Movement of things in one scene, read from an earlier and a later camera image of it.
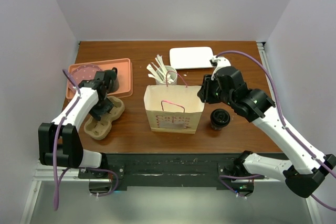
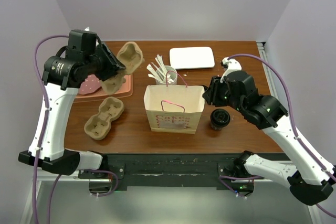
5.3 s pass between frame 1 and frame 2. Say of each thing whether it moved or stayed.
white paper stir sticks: stayed
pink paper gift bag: stayed
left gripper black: moved
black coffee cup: stayed
